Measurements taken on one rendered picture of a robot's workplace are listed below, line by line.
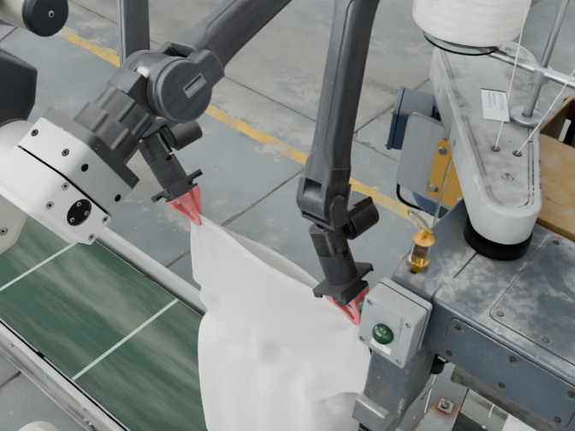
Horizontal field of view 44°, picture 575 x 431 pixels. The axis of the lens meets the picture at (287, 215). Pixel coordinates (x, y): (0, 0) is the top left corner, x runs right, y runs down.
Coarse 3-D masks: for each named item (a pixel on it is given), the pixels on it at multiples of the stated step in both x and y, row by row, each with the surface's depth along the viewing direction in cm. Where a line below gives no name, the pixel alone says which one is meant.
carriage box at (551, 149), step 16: (560, 112) 126; (544, 128) 122; (560, 128) 133; (544, 144) 118; (560, 144) 118; (544, 160) 114; (560, 160) 115; (544, 176) 111; (560, 176) 111; (544, 192) 108; (560, 192) 108
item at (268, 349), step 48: (192, 240) 149; (240, 240) 139; (240, 288) 143; (288, 288) 132; (240, 336) 148; (288, 336) 141; (336, 336) 133; (240, 384) 151; (288, 384) 142; (336, 384) 139
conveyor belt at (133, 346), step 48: (48, 240) 229; (0, 288) 212; (48, 288) 214; (96, 288) 215; (144, 288) 216; (48, 336) 200; (96, 336) 201; (144, 336) 202; (192, 336) 203; (96, 384) 189; (144, 384) 190; (192, 384) 191
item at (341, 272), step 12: (348, 252) 120; (324, 264) 120; (336, 264) 119; (348, 264) 120; (360, 264) 125; (336, 276) 120; (348, 276) 120; (360, 276) 122; (324, 288) 121; (336, 288) 120; (348, 288) 119; (336, 300) 119
